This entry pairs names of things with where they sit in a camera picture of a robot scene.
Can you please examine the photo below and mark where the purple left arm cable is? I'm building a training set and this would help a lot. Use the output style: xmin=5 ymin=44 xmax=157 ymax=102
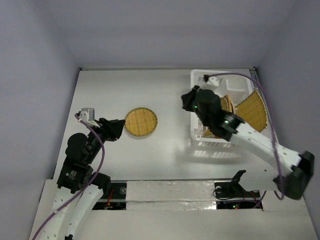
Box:
xmin=29 ymin=112 xmax=105 ymax=240

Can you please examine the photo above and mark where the foil-covered front bar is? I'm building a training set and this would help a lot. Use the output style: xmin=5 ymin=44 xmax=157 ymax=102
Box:
xmin=125 ymin=180 xmax=217 ymax=211

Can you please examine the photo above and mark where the square green-rimmed bamboo plate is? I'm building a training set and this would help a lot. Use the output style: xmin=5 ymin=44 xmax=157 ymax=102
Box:
xmin=235 ymin=88 xmax=268 ymax=133

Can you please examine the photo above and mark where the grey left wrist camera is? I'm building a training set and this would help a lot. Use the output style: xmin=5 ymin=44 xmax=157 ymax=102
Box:
xmin=75 ymin=107 xmax=97 ymax=126

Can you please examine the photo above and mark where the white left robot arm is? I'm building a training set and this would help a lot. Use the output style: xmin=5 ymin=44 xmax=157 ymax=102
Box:
xmin=33 ymin=111 xmax=125 ymax=240

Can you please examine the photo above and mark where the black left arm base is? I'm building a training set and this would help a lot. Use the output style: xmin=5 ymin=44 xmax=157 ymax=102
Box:
xmin=93 ymin=181 xmax=127 ymax=211

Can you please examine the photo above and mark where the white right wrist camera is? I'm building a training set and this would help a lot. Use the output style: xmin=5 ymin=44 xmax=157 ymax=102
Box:
xmin=203 ymin=74 xmax=223 ymax=89

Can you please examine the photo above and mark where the white plastic dish rack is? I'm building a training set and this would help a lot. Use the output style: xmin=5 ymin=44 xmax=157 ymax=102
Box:
xmin=190 ymin=69 xmax=272 ymax=148

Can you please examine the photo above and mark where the round green-rimmed bamboo plate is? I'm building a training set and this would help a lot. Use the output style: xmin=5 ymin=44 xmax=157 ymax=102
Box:
xmin=124 ymin=107 xmax=158 ymax=137

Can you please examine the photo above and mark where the fan-shaped green bamboo plate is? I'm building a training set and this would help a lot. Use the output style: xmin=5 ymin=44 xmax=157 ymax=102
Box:
xmin=202 ymin=127 xmax=220 ymax=139

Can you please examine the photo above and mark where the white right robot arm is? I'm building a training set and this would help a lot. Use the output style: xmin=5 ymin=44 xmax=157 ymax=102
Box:
xmin=181 ymin=85 xmax=315 ymax=200

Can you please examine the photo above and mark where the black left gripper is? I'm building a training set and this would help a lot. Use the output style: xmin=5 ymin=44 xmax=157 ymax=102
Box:
xmin=86 ymin=116 xmax=126 ymax=163

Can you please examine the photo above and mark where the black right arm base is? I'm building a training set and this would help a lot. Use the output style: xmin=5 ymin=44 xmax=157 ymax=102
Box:
xmin=212 ymin=170 xmax=264 ymax=210

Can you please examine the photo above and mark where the rounded square orange woven plate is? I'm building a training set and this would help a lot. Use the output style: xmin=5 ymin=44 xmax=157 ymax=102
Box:
xmin=220 ymin=94 xmax=236 ymax=114

